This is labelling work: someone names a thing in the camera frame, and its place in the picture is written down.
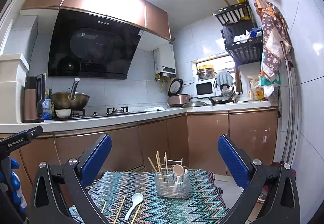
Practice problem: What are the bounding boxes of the brown cabinets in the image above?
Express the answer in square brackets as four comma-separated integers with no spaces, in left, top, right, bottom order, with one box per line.
[11,107,278,198]
[22,0,171,40]

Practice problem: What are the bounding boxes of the patterned hanging cloth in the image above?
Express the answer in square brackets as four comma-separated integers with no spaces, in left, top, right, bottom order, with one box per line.
[255,0,292,83]

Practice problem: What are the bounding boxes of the wooden chopstick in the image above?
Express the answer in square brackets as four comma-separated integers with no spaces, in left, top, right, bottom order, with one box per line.
[101,201,107,214]
[131,203,142,224]
[113,197,126,224]

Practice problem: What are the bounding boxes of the blue label bottle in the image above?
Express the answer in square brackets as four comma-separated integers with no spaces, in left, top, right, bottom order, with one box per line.
[42,98,53,120]

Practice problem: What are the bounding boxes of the wire utensil holder with cup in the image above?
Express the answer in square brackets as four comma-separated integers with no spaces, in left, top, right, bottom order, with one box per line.
[153,159,191,199]

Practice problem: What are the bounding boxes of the white water heater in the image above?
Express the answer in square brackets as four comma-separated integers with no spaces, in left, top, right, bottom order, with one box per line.
[153,44,176,75]

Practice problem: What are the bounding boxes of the black range hood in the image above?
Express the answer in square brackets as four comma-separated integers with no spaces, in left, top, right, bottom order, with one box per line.
[48,9,143,80]

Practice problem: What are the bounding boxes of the lower brown cabinets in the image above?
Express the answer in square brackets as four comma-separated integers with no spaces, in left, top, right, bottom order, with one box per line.
[11,107,278,198]

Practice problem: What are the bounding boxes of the brown thermos kettle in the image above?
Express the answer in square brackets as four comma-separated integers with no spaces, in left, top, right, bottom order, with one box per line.
[24,74,46,123]

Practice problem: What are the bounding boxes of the wooden spoon in holder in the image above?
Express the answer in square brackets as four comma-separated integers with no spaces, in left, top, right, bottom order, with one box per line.
[173,164,184,184]

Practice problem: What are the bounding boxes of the small white bowl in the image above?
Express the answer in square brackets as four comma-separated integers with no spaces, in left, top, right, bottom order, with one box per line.
[55,109,71,118]

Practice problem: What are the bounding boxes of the steel pot lid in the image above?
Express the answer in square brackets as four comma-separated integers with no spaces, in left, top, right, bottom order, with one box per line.
[183,101,208,108]

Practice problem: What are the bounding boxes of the upper brown cabinets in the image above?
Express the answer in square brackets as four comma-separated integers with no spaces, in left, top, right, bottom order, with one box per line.
[22,0,171,40]

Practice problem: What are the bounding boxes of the white ceramic spoon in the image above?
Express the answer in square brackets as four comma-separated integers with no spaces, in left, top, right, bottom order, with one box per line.
[125,193,144,221]

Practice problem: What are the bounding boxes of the white microwave oven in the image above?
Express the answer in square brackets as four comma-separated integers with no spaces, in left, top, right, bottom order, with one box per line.
[194,79,216,99]

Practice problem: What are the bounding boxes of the brass wok with handle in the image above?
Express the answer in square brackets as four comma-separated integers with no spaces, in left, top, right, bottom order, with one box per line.
[51,77,90,110]

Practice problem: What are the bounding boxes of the zigzag woven table mat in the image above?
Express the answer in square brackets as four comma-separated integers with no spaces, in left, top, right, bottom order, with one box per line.
[68,168,231,224]

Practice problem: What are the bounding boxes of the black wall rack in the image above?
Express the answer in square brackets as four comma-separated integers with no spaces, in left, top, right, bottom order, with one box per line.
[213,1,263,65]

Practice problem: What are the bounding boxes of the rice cooker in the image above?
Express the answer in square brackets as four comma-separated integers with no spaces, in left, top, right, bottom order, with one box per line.
[167,78,191,107]

